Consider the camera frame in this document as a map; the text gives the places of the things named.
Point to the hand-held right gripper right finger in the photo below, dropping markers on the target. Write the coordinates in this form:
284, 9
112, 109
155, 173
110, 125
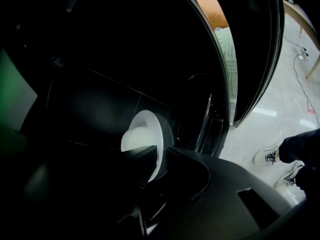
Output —
215, 209

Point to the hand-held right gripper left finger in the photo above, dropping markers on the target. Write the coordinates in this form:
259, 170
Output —
100, 196

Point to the large orange cushion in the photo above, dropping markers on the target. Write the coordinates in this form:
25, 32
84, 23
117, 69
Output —
215, 11

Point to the white plate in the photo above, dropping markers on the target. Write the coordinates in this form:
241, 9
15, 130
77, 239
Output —
152, 119

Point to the black cabinet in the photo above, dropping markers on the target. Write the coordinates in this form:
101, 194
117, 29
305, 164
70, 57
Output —
100, 59

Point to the person's dark trousers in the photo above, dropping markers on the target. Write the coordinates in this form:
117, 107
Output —
300, 146

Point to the person's white shoe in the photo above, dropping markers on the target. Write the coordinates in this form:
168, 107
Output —
265, 155
287, 177

